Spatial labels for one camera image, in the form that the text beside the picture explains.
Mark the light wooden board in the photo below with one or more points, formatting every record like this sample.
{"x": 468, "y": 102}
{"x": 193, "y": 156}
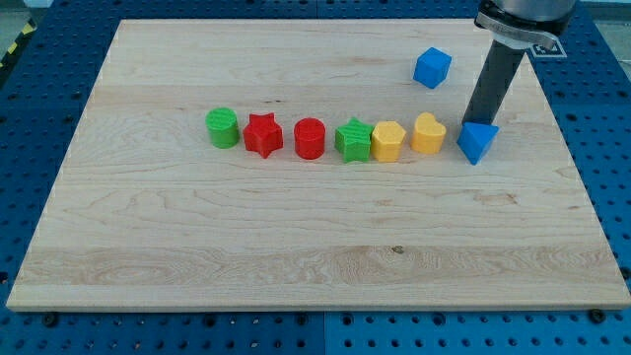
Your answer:
{"x": 146, "y": 215}

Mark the blue cube block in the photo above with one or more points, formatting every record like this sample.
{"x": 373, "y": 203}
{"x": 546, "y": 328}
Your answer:
{"x": 432, "y": 68}

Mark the green star block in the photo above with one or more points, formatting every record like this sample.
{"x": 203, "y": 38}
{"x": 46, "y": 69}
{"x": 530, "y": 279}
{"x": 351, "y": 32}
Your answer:
{"x": 353, "y": 140}

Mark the yellow hexagon block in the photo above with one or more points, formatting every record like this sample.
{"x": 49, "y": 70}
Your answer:
{"x": 386, "y": 141}

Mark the yellow heart block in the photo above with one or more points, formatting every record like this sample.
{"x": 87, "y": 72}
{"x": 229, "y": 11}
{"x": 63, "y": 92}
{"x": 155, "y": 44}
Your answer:
{"x": 428, "y": 134}

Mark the black white fiducial tag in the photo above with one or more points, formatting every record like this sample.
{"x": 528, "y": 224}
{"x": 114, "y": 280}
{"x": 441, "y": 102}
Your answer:
{"x": 555, "y": 51}

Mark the red cylinder block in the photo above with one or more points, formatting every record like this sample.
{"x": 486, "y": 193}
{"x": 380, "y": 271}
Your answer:
{"x": 309, "y": 134}

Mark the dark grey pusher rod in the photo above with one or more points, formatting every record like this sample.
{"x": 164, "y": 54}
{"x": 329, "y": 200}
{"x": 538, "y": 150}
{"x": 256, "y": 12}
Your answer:
{"x": 494, "y": 81}

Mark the black yellow hazard tape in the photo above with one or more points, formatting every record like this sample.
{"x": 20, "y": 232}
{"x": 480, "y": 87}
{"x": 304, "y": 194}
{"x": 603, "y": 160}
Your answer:
{"x": 15, "y": 49}

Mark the green cylinder block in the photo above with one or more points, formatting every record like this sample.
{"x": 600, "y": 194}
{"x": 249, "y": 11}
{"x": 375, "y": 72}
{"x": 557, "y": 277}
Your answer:
{"x": 222, "y": 126}

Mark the blue triangle block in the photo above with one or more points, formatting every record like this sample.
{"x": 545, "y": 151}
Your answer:
{"x": 475, "y": 140}

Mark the red star block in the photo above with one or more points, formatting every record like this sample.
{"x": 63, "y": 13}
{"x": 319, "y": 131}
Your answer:
{"x": 263, "y": 134}

